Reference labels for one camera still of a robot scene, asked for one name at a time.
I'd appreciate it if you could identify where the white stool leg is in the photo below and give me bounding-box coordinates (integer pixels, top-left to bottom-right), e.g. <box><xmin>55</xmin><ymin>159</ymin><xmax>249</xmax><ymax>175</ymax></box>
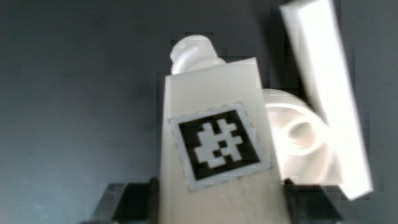
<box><xmin>158</xmin><ymin>35</ymin><xmax>290</xmax><ymax>224</ymax></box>

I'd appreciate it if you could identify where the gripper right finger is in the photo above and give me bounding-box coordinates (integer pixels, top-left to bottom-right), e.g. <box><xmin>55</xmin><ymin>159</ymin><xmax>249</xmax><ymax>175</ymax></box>
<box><xmin>283</xmin><ymin>179</ymin><xmax>345</xmax><ymax>224</ymax></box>

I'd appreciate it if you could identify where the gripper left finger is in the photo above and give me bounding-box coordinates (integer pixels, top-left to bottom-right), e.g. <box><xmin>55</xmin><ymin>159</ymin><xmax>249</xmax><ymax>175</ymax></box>
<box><xmin>82</xmin><ymin>177</ymin><xmax>160</xmax><ymax>224</ymax></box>

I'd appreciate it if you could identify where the white right barrier rail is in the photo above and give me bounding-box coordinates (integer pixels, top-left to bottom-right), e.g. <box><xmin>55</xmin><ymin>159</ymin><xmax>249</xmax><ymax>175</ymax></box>
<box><xmin>281</xmin><ymin>0</ymin><xmax>373</xmax><ymax>200</ymax></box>

